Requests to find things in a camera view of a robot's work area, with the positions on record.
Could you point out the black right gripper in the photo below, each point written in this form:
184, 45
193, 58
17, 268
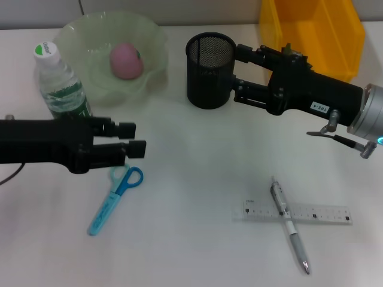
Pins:
314, 89

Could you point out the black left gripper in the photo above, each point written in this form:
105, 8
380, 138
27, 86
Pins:
45, 140

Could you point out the black mesh pen holder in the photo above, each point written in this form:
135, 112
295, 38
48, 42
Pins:
209, 80

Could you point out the green plastic wrapper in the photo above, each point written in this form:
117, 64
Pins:
288, 48

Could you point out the blue scissors with sheath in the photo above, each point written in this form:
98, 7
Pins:
104, 210

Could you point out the pink peach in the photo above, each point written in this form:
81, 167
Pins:
125, 61

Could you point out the clear plastic bottle green label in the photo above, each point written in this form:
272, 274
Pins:
60, 89

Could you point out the pale green glass fruit plate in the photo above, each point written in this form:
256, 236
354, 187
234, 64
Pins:
98, 86

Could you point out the clear plastic ruler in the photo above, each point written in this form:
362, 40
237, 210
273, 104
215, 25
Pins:
323, 213

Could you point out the white grey ballpoint pen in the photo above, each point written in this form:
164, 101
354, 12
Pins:
291, 231

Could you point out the yellow plastic bin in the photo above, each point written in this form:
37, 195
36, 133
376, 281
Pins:
323, 30

